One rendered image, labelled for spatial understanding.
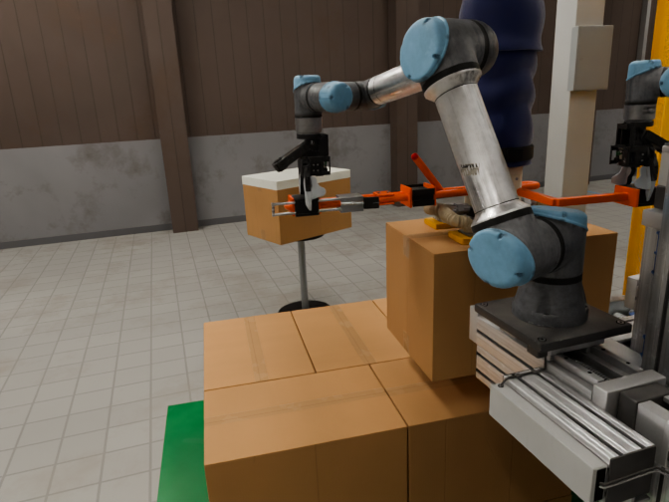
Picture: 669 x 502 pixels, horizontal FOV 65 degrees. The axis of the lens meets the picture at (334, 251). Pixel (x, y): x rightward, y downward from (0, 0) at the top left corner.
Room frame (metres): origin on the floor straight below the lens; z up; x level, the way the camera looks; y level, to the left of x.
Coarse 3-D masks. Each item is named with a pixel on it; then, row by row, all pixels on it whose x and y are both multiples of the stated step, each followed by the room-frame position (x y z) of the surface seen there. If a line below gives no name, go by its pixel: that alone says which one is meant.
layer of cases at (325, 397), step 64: (256, 320) 2.18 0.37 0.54; (320, 320) 2.15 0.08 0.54; (384, 320) 2.12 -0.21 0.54; (256, 384) 1.62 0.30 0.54; (320, 384) 1.61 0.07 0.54; (384, 384) 1.59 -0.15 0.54; (448, 384) 1.57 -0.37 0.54; (256, 448) 1.28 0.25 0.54; (320, 448) 1.29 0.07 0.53; (384, 448) 1.33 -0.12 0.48; (448, 448) 1.38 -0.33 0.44; (512, 448) 1.43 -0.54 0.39
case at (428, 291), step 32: (416, 224) 1.71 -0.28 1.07; (416, 256) 1.49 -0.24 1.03; (448, 256) 1.38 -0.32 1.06; (608, 256) 1.51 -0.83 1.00; (416, 288) 1.49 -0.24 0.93; (448, 288) 1.38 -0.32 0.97; (480, 288) 1.41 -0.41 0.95; (512, 288) 1.43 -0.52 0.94; (608, 288) 1.51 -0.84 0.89; (416, 320) 1.49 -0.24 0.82; (448, 320) 1.38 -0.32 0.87; (416, 352) 1.49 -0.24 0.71; (448, 352) 1.39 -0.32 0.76
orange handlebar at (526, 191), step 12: (372, 192) 1.57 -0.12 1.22; (384, 192) 1.55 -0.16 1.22; (396, 192) 1.57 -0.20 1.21; (444, 192) 1.56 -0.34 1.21; (456, 192) 1.56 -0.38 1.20; (528, 192) 1.49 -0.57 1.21; (624, 192) 1.42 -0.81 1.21; (288, 204) 1.47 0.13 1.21; (324, 204) 1.48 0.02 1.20; (336, 204) 1.48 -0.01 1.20; (384, 204) 1.52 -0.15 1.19; (552, 204) 1.38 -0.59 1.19; (564, 204) 1.37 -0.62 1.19; (576, 204) 1.38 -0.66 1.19
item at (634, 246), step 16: (656, 16) 2.94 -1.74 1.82; (656, 32) 2.94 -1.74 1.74; (656, 48) 2.93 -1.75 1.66; (656, 112) 2.71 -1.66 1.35; (656, 128) 2.64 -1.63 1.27; (640, 208) 2.85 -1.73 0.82; (640, 224) 2.78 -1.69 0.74; (640, 240) 2.71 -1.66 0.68; (640, 256) 2.64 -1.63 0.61; (624, 288) 2.94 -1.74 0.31
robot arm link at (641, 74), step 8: (632, 64) 1.42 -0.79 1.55; (640, 64) 1.40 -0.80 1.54; (648, 64) 1.39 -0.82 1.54; (656, 64) 1.39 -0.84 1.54; (632, 72) 1.42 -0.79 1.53; (640, 72) 1.40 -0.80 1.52; (648, 72) 1.39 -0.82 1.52; (656, 72) 1.39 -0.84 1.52; (632, 80) 1.42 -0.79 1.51; (640, 80) 1.40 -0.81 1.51; (648, 80) 1.39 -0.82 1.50; (656, 80) 1.38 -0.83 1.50; (632, 88) 1.41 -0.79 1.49; (640, 88) 1.40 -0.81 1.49; (648, 88) 1.39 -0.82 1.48; (656, 88) 1.38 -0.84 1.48; (632, 96) 1.41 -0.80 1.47; (640, 96) 1.40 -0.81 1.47; (648, 96) 1.39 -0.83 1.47; (656, 96) 1.39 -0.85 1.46; (624, 104) 1.44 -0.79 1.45; (632, 104) 1.41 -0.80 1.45; (640, 104) 1.40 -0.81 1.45; (648, 104) 1.39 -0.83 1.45
